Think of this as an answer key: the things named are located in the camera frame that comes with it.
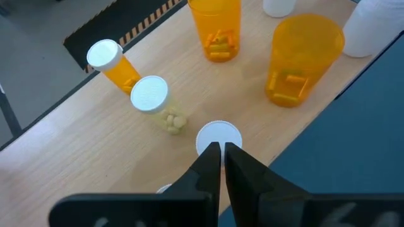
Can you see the clear bottle white pills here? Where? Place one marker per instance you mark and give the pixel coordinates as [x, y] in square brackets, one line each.
[150, 94]

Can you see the small orange bottle white cap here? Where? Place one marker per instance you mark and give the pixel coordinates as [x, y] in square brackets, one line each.
[104, 55]

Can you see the black hazard-striped floor mat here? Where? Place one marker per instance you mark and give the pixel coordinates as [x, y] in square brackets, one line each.
[126, 19]

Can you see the white plastic bottle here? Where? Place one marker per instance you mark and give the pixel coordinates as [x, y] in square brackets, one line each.
[279, 8]
[372, 28]

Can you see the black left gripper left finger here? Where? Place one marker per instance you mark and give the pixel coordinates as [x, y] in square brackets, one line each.
[189, 208]

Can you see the large orange bottle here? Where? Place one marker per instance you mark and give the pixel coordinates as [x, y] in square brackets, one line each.
[303, 56]
[217, 28]

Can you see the blue table mat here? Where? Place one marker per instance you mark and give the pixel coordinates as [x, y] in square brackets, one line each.
[347, 142]

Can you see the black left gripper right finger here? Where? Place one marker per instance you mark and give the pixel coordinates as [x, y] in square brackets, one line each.
[268, 205]

